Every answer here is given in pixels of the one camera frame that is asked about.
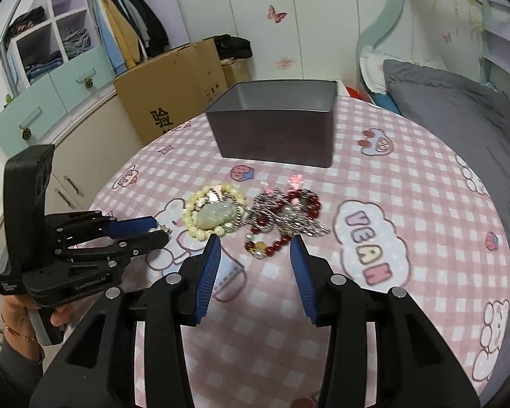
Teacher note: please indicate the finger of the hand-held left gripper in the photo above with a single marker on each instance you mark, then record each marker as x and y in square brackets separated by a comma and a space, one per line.
[131, 225]
[144, 244]

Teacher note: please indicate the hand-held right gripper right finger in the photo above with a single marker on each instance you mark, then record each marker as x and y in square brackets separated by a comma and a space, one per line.
[301, 272]

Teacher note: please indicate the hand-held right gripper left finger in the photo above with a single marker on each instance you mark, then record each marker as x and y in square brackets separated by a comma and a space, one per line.
[208, 272]

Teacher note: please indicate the small clear plastic bag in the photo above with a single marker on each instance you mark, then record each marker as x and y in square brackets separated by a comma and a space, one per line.
[231, 276]

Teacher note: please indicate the pink flower earring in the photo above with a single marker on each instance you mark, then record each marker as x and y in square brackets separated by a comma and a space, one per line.
[266, 189]
[296, 182]

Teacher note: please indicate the grey tin box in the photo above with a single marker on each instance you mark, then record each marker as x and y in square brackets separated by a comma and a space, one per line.
[276, 136]

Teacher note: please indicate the person's left forearm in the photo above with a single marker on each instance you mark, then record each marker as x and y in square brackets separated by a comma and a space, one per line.
[12, 374]

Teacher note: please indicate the person's left hand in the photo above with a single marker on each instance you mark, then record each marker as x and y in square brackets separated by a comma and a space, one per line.
[15, 308]

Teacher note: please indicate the pine cone drawer ornament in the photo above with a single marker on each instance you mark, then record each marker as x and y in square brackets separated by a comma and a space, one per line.
[25, 134]
[89, 83]

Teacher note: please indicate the beige low cabinet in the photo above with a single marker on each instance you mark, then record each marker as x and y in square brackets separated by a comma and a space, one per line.
[93, 136]

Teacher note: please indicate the mint drawer cabinet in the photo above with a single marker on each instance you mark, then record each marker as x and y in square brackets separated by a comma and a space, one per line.
[68, 80]

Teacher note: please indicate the folded blue clothes stack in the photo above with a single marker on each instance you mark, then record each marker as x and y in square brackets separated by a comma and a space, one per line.
[42, 67]

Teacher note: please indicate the pink checked tablecloth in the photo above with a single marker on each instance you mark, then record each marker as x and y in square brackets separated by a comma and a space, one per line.
[408, 178]

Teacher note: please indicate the large cardboard box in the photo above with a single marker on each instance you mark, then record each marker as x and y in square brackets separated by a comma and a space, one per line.
[174, 85]

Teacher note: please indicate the metal handrail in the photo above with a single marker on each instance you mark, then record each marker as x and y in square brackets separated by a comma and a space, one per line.
[6, 34]

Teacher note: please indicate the dark clothes pile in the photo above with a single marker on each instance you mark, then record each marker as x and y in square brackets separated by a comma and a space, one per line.
[23, 23]

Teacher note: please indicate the small cardboard box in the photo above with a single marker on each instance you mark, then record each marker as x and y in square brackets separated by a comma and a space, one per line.
[237, 74]

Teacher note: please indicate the small red item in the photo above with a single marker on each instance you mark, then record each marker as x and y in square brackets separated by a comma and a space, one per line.
[351, 92]

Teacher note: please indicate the teal cloth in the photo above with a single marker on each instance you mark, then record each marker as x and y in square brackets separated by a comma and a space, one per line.
[384, 103]

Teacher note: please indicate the row of hanging clothes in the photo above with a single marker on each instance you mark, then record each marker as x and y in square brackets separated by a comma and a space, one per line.
[123, 29]

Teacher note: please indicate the black clothes heap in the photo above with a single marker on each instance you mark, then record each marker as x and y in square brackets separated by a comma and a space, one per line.
[236, 46]

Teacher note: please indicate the faded pink butterfly sticker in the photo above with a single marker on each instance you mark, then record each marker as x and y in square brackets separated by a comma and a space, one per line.
[284, 63]

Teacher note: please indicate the white pillow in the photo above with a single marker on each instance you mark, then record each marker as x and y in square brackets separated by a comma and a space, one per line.
[374, 72]

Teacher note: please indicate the grey blanket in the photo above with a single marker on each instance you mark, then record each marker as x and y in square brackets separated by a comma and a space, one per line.
[459, 110]

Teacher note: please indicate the white panel wardrobe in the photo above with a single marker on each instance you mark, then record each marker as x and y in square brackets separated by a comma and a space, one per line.
[238, 0]

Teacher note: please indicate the pink dark butterfly sticker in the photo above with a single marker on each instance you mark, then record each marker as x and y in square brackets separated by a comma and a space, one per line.
[276, 13]

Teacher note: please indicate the small pink butterfly sticker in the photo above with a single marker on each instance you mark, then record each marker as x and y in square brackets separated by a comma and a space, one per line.
[447, 37]

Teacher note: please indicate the mint bunk bed frame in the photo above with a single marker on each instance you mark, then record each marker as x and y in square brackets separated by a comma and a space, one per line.
[386, 8]

